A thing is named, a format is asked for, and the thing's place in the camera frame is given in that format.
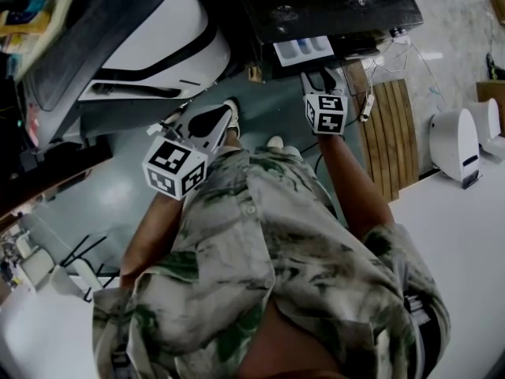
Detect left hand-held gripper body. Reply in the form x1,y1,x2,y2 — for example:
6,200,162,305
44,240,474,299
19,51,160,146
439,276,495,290
141,106,234,202

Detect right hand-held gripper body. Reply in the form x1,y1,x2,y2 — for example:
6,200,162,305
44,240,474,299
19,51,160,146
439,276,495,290
301,88,349,137

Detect white detergent drawer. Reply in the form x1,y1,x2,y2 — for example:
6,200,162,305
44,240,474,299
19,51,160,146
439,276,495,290
273,36,335,68

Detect black washing machine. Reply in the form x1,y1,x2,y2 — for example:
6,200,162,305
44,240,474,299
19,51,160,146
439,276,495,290
234,0,425,83

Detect person's left forearm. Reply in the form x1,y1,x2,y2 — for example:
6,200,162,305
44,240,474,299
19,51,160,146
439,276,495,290
119,190,185,291

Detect person's right forearm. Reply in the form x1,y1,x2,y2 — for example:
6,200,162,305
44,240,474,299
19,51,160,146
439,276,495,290
316,133,396,239

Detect wooden slatted floor mat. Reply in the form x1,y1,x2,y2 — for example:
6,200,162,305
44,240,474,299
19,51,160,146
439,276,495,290
353,78,420,204

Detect person's left beige shoe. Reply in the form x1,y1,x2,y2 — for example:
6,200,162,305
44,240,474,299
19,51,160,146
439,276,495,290
222,98,241,138

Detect dark wooden desk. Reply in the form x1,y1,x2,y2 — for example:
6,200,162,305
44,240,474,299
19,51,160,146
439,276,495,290
0,138,114,223

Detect white rounded desktop device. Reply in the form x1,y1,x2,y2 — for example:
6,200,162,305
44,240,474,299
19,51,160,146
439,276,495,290
428,107,483,191
469,97,505,157

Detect large white appliance black panel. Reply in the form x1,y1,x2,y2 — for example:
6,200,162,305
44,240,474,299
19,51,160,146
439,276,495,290
20,0,233,149

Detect person's patterned green-white shirt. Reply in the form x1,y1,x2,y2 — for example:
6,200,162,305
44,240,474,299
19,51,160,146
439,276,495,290
92,144,451,379

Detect yellow cloth bag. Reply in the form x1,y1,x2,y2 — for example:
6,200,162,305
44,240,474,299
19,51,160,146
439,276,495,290
0,0,86,51

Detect white power strip with cable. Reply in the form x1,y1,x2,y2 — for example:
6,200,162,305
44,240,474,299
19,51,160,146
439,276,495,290
357,84,376,124

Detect black floor cable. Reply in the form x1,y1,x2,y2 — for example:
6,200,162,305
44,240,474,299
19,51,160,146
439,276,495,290
299,140,325,175

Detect black frame chair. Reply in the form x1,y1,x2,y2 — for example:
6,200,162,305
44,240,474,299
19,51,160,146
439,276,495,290
50,233,122,304

